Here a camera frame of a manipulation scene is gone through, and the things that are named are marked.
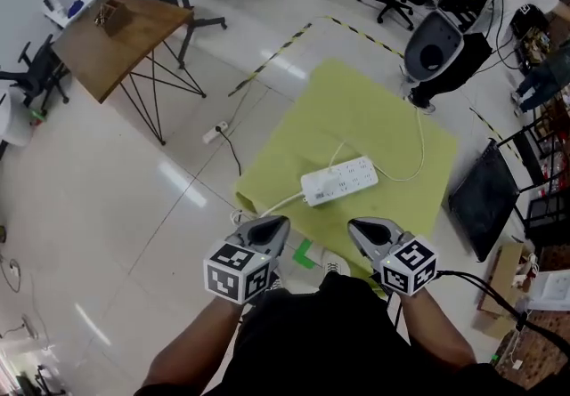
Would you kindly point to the wooden table with black legs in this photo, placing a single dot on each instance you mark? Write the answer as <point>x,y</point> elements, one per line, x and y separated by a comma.
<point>111,47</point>

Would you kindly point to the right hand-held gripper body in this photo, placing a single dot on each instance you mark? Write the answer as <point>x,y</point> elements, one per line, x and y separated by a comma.
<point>407,265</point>

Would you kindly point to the small white power strip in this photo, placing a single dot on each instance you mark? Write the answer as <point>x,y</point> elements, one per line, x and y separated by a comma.
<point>214,131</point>

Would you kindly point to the yellow-green cloth mat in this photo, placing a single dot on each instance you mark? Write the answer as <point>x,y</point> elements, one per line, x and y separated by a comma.
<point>356,114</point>

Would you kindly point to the black desk leg stand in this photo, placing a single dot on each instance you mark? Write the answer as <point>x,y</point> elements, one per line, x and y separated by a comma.
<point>196,22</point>

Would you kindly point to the black flat panel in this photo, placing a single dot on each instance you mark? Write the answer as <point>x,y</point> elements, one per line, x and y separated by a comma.
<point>483,203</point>

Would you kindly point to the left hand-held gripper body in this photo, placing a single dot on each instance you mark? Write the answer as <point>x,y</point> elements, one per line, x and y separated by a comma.
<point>240,272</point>

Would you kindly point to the white charger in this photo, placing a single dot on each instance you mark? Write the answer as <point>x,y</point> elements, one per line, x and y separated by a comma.
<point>330,180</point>

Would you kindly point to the person's left forearm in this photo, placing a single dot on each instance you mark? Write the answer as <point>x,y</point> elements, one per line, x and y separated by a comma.
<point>196,341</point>

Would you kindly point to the blue object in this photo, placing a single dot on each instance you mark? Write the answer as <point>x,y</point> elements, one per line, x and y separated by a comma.
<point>75,7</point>

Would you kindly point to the white round object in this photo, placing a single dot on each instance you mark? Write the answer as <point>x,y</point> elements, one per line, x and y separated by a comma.
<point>11,118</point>

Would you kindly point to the person's right forearm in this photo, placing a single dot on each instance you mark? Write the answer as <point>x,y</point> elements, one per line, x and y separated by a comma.
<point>438,332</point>

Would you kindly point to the cardboard box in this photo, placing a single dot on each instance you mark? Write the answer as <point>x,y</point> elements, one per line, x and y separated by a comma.
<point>501,278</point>

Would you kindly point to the person's black clothing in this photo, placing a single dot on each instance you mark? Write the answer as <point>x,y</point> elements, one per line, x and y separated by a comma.
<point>320,336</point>

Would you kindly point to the black metal rack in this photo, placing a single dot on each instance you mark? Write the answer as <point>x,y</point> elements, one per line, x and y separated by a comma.
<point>541,189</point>

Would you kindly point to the wooden box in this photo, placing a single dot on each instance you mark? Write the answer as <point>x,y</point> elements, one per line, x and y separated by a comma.
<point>113,18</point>

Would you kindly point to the white box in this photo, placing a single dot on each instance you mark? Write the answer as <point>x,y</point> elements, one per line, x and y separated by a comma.
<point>552,289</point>

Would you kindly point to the person's white shoe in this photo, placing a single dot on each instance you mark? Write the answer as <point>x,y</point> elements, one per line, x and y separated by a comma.
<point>334,261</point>

